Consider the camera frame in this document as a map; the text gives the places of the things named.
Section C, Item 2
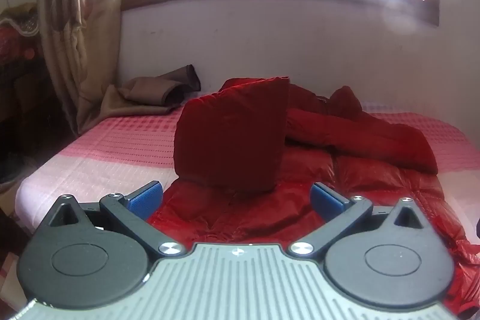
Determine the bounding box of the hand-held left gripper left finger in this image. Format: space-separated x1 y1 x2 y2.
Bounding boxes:
35 182 184 259

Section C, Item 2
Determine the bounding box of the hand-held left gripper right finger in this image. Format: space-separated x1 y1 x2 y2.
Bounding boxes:
288 182 439 259

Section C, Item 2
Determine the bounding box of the red down jacket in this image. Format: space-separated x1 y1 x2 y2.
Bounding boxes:
146 76 480 320

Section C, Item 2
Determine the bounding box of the bed with pink checked sheet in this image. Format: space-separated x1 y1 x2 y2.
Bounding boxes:
15 91 480 320

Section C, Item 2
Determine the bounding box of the brown folded cloth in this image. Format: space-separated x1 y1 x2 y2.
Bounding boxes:
103 64 201 115

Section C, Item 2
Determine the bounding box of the dark wooden furniture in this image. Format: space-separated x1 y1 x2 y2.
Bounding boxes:
0 55 79 189

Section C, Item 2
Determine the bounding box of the beige curtain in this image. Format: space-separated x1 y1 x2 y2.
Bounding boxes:
34 0 126 135

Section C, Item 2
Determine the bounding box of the red patterned cloth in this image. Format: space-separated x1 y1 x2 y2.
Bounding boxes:
0 3 45 66

